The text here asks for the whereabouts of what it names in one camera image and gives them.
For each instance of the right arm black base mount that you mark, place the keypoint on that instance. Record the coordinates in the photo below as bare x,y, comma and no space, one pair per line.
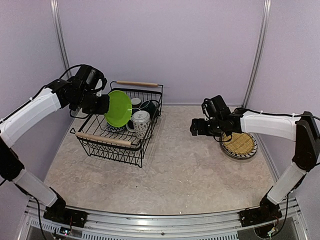
255,216

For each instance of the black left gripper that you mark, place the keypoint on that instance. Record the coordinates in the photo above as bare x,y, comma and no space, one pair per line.
103,108

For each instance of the dark green mug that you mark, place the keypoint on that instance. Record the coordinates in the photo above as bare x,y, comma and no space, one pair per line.
150,106

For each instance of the grey reindeer snowflake plate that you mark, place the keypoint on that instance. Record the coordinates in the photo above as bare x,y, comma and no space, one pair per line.
230,155

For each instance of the woven bamboo tray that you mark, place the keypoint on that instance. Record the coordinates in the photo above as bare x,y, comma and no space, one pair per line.
238,143

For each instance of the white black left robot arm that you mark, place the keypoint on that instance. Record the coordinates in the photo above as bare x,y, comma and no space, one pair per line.
81,91

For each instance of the white floral patterned mug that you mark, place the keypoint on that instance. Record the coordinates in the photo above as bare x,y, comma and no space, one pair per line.
139,123

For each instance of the blue white patterned bowl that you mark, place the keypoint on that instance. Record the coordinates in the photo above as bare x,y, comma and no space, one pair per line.
115,129

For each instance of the white black striped plate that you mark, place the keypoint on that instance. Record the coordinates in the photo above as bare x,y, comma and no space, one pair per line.
250,152

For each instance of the dark blue cup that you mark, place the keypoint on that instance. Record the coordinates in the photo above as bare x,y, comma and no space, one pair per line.
134,110

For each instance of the green plastic plate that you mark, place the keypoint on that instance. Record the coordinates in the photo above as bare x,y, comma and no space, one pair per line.
120,109

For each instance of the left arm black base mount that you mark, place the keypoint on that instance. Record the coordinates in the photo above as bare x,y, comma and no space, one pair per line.
70,217

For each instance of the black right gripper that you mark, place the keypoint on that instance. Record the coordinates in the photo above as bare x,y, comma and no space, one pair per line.
201,131

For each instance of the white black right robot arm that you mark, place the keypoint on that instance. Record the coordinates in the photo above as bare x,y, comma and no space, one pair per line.
299,129

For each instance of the aluminium front frame rail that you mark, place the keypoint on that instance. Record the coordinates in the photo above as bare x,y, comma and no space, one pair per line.
103,225

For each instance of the black wire dish rack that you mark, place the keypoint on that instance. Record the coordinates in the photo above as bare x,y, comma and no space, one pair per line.
97,125

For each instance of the brown white small cup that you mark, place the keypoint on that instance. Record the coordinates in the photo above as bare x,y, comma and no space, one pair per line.
136,102

